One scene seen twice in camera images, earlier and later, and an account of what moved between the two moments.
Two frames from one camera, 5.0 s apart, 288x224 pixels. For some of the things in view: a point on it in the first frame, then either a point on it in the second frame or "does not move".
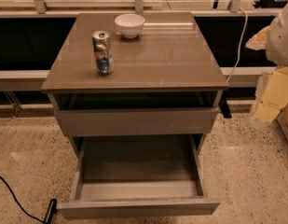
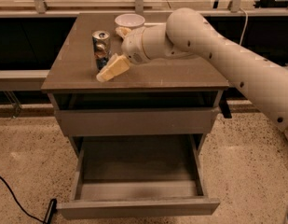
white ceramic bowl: [130, 24] does not move
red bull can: [102, 51] does not move
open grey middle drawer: [138, 175] does not move
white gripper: [281, 44] to [132, 46]
